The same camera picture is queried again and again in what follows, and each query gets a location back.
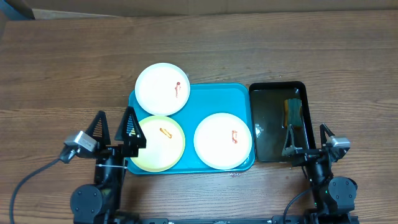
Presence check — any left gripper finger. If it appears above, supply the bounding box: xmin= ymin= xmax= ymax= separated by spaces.
xmin=114 ymin=106 xmax=146 ymax=143
xmin=85 ymin=111 xmax=111 ymax=146

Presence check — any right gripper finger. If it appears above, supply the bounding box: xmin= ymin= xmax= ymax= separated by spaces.
xmin=320 ymin=123 xmax=335 ymax=146
xmin=282 ymin=124 xmax=296 ymax=153

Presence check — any green yellow sponge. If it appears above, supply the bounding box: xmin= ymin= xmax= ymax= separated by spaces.
xmin=283 ymin=98 xmax=303 ymax=129

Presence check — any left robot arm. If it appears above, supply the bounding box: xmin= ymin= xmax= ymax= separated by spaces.
xmin=65 ymin=106 xmax=146 ymax=223

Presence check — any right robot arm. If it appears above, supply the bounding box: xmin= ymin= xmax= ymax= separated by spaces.
xmin=280 ymin=123 xmax=359 ymax=224

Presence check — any black water tray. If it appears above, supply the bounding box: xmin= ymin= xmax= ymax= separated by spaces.
xmin=249 ymin=81 xmax=316 ymax=162

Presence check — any teal plastic tray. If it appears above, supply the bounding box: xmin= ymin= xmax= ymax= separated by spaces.
xmin=161 ymin=83 xmax=252 ymax=174

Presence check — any yellow-green plate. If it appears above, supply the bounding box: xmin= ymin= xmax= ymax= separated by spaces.
xmin=131 ymin=116 xmax=185 ymax=172

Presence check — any white plate top left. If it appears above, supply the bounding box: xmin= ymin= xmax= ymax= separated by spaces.
xmin=134 ymin=63 xmax=190 ymax=116

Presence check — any white plate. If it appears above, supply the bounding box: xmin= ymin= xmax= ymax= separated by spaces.
xmin=134 ymin=63 xmax=190 ymax=116
xmin=193 ymin=113 xmax=252 ymax=170

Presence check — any white plate right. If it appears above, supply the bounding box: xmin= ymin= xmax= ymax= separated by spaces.
xmin=193 ymin=113 xmax=252 ymax=170

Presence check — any right black cable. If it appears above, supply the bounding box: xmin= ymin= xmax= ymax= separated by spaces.
xmin=282 ymin=186 xmax=313 ymax=224

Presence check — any black cable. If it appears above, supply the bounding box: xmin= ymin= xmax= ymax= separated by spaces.
xmin=282 ymin=186 xmax=313 ymax=224
xmin=9 ymin=149 xmax=75 ymax=224

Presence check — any left black cable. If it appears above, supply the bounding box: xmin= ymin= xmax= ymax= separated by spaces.
xmin=9 ymin=149 xmax=75 ymax=224

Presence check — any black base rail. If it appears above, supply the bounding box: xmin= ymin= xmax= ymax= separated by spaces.
xmin=111 ymin=215 xmax=360 ymax=224

